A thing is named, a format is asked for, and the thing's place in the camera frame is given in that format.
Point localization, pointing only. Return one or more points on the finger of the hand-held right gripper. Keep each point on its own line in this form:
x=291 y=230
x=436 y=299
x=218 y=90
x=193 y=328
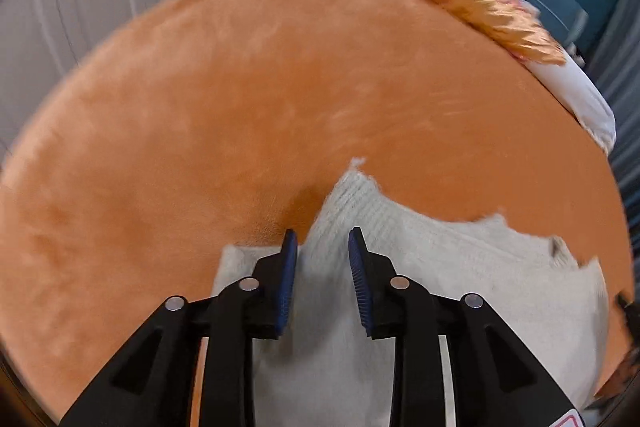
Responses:
x=627 y=304

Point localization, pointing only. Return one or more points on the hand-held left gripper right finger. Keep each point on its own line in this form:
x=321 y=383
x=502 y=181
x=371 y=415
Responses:
x=357 y=277

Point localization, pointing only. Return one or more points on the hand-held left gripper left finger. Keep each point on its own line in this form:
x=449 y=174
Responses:
x=287 y=277

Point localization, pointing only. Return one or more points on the beige sweater with black hearts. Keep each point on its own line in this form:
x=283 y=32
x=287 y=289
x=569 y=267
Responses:
x=475 y=287

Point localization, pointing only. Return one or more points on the orange plush blanket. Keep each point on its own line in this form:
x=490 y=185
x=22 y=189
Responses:
x=200 y=107

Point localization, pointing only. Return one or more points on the white pillow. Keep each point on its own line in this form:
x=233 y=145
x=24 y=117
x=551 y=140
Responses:
x=585 y=102

